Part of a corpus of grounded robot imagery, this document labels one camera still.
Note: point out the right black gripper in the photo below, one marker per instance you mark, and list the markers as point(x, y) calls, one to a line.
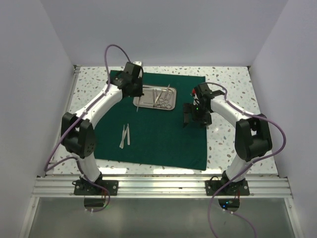
point(205, 121)

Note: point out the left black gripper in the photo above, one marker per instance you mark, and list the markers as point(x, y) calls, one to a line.
point(140, 92)

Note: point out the green surgical cloth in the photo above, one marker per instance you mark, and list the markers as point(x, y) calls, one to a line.
point(157, 136)

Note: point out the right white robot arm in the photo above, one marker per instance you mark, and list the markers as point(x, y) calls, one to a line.
point(252, 135)

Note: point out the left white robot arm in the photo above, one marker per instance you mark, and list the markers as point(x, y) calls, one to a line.
point(78, 129)

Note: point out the steel surgical scissors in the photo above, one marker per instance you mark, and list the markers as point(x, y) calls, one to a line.
point(164, 100)

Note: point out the steel instrument tray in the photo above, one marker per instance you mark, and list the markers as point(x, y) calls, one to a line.
point(147, 98)

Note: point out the steel forceps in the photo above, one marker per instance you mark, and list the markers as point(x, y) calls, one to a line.
point(156, 97)

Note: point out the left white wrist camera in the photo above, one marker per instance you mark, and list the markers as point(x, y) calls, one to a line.
point(139, 63)

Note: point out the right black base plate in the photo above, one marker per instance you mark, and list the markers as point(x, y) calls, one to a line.
point(244, 189)

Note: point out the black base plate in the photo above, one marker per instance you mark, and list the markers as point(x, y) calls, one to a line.
point(84, 188)
point(244, 189)

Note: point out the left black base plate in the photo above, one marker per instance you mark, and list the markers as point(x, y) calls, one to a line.
point(84, 188)

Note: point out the aluminium mounting rail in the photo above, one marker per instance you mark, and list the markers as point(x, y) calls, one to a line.
point(162, 186)

